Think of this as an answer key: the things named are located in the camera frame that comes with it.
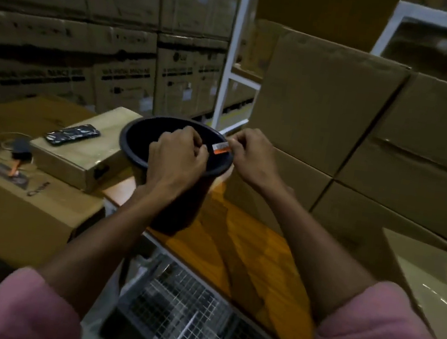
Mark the person's left hand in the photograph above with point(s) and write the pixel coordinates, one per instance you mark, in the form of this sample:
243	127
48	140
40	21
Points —
175	165

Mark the person's right hand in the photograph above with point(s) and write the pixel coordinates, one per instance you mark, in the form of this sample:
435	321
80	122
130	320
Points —
255	159

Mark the orange white sticker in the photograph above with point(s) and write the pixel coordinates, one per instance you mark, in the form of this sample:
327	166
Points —
221	147

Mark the black plastic bucket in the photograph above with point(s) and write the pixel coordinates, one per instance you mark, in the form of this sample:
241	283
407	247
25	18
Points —
137	139

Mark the plain brown cardboard box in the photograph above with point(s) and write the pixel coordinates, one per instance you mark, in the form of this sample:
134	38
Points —
355	226
322	102
299	185
428	169
438	282

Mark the person's right forearm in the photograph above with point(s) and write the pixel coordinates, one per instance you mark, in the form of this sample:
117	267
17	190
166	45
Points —
318	258

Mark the person's left forearm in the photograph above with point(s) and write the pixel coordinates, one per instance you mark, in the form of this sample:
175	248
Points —
102	250

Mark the small light cardboard box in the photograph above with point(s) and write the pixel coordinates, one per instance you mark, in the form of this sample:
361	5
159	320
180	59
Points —
81	161

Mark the stack of large appliance cartons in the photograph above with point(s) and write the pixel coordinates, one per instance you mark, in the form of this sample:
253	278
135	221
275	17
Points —
81	33

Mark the large cardboard box dark print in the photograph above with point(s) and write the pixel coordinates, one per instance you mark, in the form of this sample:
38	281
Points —
15	222

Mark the crumpled brown cardboard box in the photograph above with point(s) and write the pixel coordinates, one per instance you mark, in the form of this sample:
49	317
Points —
444	52

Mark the black patterned smartphone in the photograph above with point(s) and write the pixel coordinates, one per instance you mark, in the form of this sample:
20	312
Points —
72	134

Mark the white metal shelf rack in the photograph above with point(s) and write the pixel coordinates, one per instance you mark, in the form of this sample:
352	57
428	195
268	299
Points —
232	53

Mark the black power adapter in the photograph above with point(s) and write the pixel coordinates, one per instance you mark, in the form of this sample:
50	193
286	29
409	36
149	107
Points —
21	149

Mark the pink left shirt sleeve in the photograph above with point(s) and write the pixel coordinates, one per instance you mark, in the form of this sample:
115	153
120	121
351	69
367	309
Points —
20	309

